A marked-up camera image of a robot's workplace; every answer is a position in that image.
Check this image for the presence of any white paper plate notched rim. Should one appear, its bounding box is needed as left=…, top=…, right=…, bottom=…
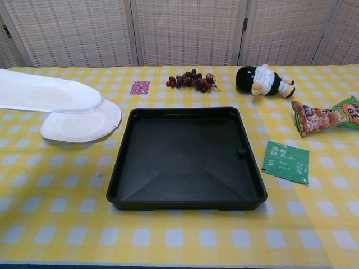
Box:
left=40, top=100, right=122, bottom=144

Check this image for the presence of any white paper plate cracked rim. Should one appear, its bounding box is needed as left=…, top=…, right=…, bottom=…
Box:
left=0, top=68, right=104, bottom=115

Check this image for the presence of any black square plastic tray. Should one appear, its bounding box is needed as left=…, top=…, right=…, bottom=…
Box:
left=105, top=106, right=268, bottom=211

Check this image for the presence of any bunch of red grapes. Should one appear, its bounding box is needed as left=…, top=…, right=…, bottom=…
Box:
left=165, top=68, right=222, bottom=94

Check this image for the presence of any pink patterned card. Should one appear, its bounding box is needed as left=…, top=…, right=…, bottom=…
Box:
left=130, top=80, right=151, bottom=95

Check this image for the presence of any plush doll black hair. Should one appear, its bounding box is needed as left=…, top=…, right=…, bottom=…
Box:
left=234, top=63, right=296, bottom=99

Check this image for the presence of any yellow white checked tablecloth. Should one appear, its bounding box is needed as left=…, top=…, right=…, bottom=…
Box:
left=0, top=63, right=359, bottom=269

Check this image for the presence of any woven folding screen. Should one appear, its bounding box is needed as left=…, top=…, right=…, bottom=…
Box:
left=0, top=0, right=359, bottom=68

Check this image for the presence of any green tea packet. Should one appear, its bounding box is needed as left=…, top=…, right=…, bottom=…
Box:
left=261, top=140, right=310, bottom=185

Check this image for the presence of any orange green snack bag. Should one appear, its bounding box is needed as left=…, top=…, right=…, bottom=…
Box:
left=291, top=95, right=359, bottom=139

